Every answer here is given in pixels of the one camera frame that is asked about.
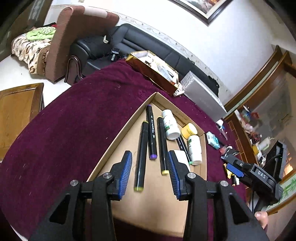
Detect brown fabric armchair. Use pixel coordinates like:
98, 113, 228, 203
45, 6, 120, 84

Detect maroon velvet tablecloth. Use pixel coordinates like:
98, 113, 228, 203
0, 59, 253, 241

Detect brown cardboard box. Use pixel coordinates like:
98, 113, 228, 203
86, 91, 206, 238

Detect clear blister strips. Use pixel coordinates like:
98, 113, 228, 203
217, 125, 229, 141

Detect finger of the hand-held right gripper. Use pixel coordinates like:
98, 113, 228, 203
225, 160, 253, 179

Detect bamboo print panel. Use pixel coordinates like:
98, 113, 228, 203
266, 173, 296, 215

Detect teal white tissue packet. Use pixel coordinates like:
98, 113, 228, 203
205, 131, 221, 149

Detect small white box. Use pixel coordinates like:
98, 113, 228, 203
173, 150, 191, 166

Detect black gold patterned packet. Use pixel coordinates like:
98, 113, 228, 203
221, 148, 240, 162

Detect black marker green tip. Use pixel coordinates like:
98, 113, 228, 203
176, 136, 194, 166

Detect black marker purple tip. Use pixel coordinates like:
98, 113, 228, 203
146, 105, 158, 160

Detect wooden chair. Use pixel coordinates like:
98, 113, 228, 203
0, 83, 45, 161

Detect leaf patterned blanket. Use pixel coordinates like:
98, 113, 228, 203
11, 35, 51, 75

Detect person's right hand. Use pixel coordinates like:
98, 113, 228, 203
254, 211, 269, 231

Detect black leather sofa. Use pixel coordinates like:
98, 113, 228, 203
69, 23, 220, 98

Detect framed horse painting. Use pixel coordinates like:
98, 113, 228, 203
170, 0, 236, 26

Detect white green tumbler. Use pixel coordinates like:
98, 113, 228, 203
258, 137, 272, 151

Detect small yellow jar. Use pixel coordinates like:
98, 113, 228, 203
181, 123, 198, 140

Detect grey cardboard shoe box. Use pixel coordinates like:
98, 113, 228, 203
180, 71, 228, 120

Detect black box on counter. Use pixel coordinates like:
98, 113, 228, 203
264, 140, 287, 181

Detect white bottle green label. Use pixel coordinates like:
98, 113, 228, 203
161, 109, 181, 141
187, 135, 202, 166

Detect green cloth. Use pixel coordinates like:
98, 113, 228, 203
26, 26, 56, 42

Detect gold foil box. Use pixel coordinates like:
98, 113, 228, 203
125, 50, 180, 97

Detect yellow packet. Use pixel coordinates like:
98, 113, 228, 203
223, 163, 233, 179

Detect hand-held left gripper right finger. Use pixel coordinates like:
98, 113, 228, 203
167, 151, 269, 241

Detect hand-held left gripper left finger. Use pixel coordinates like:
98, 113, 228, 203
29, 151, 133, 241

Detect black marker yellow tip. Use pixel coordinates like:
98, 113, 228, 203
157, 117, 169, 176
134, 121, 149, 192

